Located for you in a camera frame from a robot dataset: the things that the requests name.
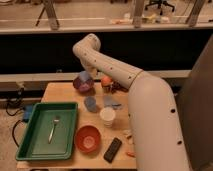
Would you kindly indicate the blue sponge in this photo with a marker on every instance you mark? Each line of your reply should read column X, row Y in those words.
column 84, row 76

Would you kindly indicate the orange fruit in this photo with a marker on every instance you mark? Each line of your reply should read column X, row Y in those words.
column 106, row 81

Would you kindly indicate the purple bowl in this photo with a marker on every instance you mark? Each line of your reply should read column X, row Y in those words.
column 83, row 86

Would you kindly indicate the metal spoon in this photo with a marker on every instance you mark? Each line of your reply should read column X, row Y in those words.
column 55, row 121

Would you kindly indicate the orange carrot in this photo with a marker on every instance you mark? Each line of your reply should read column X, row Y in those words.
column 130, row 154

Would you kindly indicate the dark grape bunch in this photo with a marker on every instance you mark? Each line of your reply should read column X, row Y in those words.
column 115, row 86

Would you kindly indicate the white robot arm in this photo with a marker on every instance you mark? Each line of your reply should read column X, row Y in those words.
column 155, row 124

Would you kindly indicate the green plastic tray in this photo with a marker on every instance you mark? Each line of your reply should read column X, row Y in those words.
column 34, row 145

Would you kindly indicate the black office chair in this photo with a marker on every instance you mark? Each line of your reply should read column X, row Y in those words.
column 159, row 4

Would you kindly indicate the black remote control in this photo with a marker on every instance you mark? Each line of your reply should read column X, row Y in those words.
column 112, row 150

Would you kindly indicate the white paper cup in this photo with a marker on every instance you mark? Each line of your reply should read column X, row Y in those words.
column 107, row 116

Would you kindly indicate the light blue cloth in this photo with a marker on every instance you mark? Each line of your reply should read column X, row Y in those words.
column 111, row 102

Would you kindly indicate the orange bowl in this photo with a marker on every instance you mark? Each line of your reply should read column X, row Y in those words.
column 87, row 139

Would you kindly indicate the blue plastic cup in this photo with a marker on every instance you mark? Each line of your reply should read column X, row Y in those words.
column 90, row 103

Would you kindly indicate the blue power box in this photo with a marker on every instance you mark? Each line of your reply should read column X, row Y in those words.
column 27, row 113

